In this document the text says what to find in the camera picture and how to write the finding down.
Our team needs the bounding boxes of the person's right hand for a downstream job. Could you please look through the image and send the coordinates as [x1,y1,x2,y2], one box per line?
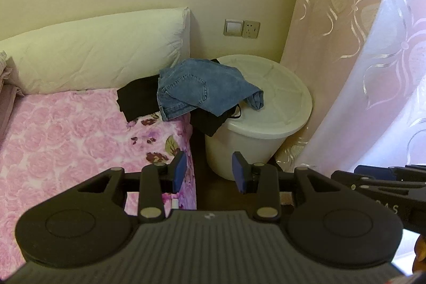
[413,232,426,274]

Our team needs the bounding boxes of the white pillow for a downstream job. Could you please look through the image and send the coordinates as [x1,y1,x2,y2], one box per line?
[0,7,191,95]

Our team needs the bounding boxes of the white lidded plastic bucket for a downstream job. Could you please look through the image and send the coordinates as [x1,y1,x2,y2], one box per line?
[204,54,313,182]

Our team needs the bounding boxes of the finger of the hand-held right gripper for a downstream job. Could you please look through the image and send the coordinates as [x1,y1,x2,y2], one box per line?
[354,164,426,183]
[330,170,426,195]

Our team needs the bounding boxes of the pink floral blanket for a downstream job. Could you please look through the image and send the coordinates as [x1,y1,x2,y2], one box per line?
[0,89,198,275]

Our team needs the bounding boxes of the pink patterned curtain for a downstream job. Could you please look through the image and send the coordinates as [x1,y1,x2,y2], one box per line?
[276,0,398,173]

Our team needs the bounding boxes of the blue denim jeans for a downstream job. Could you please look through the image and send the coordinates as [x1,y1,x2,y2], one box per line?
[156,58,265,121]

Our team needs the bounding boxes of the beige light switch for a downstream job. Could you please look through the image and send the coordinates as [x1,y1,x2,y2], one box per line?
[223,18,244,37]

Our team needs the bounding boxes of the white sheer curtain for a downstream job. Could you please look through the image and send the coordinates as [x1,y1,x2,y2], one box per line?
[307,0,426,178]

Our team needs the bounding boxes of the beige wall socket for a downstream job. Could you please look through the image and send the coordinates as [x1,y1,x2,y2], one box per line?
[242,20,261,39]

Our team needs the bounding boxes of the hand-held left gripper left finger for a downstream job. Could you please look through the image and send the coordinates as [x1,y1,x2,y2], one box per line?
[77,151,187,223]

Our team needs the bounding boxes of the black strappy garment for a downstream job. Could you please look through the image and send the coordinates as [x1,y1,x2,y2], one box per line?
[190,58,242,138]

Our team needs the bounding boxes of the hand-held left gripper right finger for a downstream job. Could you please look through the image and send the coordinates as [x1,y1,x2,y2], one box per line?
[232,151,337,223]

